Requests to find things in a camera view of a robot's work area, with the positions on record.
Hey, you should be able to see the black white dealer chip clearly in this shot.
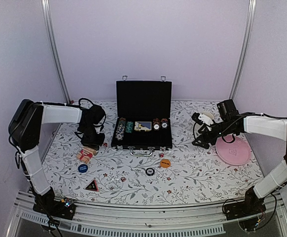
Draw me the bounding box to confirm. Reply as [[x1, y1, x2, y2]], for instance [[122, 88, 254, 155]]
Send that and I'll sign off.
[[145, 167, 155, 176]]

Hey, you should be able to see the blue card deck box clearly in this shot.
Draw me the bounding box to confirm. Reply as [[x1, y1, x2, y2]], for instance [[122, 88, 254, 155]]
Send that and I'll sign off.
[[134, 121, 152, 132]]

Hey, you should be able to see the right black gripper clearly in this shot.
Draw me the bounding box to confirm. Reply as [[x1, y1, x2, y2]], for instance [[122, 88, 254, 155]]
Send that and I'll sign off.
[[193, 119, 236, 149]]

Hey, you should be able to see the floral tablecloth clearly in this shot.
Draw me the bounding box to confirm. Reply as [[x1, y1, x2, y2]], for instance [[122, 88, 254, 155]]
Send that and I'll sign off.
[[43, 101, 263, 205]]

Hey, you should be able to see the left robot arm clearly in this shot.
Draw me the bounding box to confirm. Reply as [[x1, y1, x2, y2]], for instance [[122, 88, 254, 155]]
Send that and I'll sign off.
[[8, 99, 106, 196]]

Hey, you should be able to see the black triangular token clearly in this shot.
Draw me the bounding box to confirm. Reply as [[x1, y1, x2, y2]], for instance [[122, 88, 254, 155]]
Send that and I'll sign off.
[[84, 179, 99, 192]]

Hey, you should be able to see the orange chip stack left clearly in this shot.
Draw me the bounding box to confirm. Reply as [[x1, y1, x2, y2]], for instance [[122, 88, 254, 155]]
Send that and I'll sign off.
[[152, 118, 161, 131]]

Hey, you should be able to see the right aluminium frame post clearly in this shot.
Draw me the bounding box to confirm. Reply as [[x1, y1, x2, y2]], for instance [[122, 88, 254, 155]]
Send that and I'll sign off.
[[229, 0, 257, 100]]

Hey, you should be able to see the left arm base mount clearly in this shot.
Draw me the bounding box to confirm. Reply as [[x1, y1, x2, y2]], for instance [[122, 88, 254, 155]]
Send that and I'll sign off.
[[33, 196, 76, 220]]

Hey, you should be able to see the left aluminium frame post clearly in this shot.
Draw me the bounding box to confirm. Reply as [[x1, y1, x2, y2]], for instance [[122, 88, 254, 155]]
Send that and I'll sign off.
[[41, 0, 71, 103]]

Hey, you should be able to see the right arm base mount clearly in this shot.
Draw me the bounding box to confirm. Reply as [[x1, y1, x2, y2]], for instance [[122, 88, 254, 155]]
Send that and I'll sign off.
[[222, 189, 266, 232]]

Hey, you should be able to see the orange round button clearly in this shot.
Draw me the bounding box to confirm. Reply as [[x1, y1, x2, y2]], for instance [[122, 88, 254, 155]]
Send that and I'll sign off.
[[160, 159, 171, 168]]

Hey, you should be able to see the teal chip stack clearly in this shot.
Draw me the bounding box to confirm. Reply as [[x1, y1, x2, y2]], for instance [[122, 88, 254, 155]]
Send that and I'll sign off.
[[125, 121, 134, 133]]

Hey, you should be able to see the blue round button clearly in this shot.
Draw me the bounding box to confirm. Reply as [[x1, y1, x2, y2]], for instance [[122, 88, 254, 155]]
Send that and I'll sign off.
[[78, 164, 88, 173]]

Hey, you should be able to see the front aluminium rail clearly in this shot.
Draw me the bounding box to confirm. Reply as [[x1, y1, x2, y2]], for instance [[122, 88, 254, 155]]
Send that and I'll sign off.
[[6, 191, 287, 237]]

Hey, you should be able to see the black poker case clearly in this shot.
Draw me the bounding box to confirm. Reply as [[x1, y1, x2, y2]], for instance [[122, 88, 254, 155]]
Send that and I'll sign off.
[[111, 80, 172, 152]]

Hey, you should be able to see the red card deck box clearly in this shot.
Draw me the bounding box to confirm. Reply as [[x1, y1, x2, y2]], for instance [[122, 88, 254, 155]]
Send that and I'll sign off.
[[77, 147, 98, 164]]

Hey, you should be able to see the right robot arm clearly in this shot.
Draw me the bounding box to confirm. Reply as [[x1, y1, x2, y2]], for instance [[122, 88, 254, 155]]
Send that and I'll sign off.
[[192, 113, 287, 215]]

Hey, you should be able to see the aluminium frame post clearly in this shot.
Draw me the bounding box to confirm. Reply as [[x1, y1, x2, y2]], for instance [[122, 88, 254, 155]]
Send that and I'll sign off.
[[41, 0, 71, 103], [229, 0, 257, 100]]

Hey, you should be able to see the pink plate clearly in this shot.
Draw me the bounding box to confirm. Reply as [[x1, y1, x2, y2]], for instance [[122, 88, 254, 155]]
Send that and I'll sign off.
[[215, 135, 251, 166]]

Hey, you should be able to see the white black chip stack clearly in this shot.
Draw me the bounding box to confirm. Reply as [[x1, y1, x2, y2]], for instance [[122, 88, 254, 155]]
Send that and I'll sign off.
[[116, 118, 126, 140]]

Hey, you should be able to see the cream ceramic mug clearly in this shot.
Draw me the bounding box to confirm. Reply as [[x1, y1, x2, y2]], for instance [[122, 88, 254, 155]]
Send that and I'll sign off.
[[195, 112, 214, 125]]

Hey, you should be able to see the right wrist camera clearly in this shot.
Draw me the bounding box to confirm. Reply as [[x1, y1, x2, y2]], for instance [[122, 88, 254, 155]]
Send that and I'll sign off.
[[192, 112, 214, 130]]

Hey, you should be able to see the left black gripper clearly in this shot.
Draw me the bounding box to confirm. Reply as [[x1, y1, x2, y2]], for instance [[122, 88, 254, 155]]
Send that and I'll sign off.
[[80, 124, 105, 150]]

